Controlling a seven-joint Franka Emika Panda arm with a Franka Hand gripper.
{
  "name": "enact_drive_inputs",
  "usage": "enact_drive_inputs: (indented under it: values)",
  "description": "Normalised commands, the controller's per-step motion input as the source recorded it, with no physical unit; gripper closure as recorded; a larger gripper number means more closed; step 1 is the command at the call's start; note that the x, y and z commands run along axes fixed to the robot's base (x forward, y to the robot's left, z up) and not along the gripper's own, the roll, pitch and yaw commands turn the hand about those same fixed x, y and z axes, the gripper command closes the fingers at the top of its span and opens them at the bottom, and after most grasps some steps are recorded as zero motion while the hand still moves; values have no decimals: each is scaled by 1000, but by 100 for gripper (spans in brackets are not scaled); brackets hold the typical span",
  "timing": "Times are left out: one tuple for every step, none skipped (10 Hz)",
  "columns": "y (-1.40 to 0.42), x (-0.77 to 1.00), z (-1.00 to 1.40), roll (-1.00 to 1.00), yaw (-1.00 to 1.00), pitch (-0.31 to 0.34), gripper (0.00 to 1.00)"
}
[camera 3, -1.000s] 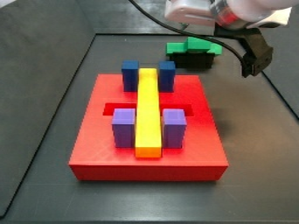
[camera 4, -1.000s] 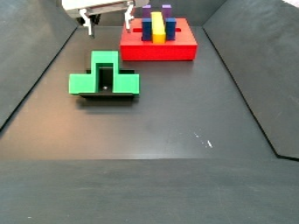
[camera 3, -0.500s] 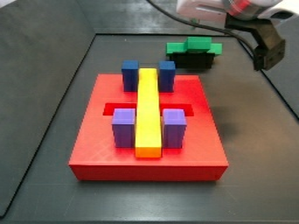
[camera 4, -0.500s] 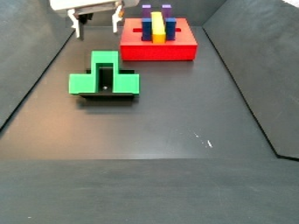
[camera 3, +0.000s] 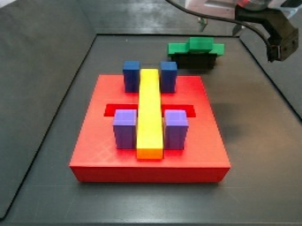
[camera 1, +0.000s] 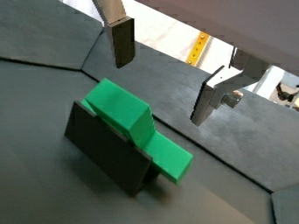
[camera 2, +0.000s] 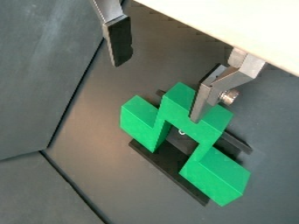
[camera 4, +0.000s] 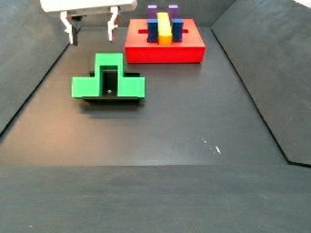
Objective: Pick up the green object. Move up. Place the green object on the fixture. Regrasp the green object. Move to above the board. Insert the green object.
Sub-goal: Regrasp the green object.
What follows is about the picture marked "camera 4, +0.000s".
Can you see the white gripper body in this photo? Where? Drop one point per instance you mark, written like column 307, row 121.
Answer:
column 87, row 7

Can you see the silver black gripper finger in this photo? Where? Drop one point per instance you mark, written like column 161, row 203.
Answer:
column 69, row 29

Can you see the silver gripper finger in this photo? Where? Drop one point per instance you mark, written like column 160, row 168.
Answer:
column 112, row 24

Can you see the green stepped block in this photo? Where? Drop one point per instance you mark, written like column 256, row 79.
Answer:
column 131, row 83

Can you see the black angle fixture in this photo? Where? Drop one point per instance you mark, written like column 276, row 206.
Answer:
column 109, row 90

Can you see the red base board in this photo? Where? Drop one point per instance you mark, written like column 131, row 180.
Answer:
column 183, row 52

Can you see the left blue block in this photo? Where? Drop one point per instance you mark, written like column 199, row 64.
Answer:
column 152, row 30

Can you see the blue block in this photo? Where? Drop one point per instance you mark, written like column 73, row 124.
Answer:
column 152, row 30
column 176, row 24

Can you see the left purple block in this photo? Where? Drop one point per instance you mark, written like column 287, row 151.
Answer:
column 151, row 11

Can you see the purple block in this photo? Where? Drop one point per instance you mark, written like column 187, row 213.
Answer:
column 151, row 11
column 173, row 11

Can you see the yellow long block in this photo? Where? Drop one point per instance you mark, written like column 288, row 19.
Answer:
column 164, row 34

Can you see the right purple block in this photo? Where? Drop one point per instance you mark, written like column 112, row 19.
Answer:
column 173, row 11

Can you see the right blue block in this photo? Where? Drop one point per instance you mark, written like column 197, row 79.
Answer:
column 176, row 24

